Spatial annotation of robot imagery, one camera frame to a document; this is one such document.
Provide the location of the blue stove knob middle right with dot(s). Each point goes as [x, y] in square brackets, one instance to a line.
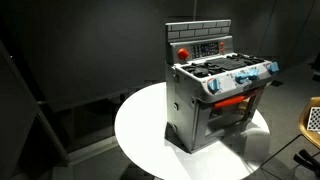
[253, 74]

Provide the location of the yellow wooden chair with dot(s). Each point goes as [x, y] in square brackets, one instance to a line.
[303, 158]

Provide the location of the blue stove knob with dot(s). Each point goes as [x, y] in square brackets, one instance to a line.
[213, 85]
[241, 78]
[253, 74]
[273, 68]

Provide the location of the round white table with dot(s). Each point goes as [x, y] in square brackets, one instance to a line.
[140, 131]

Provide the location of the grey toy stove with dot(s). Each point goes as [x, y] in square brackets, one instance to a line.
[211, 56]

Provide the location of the black white checkerboard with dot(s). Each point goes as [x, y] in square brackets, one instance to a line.
[314, 119]

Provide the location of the blue stove knob far left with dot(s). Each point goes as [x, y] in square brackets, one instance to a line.
[213, 85]

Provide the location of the blue stove knob middle left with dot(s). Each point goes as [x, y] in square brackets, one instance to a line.
[241, 78]

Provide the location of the blue stove knob far right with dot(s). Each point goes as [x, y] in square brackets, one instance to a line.
[273, 68]

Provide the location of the red round stove button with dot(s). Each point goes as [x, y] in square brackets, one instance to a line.
[183, 54]

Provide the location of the orange oven door handle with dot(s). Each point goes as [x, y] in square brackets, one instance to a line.
[234, 100]

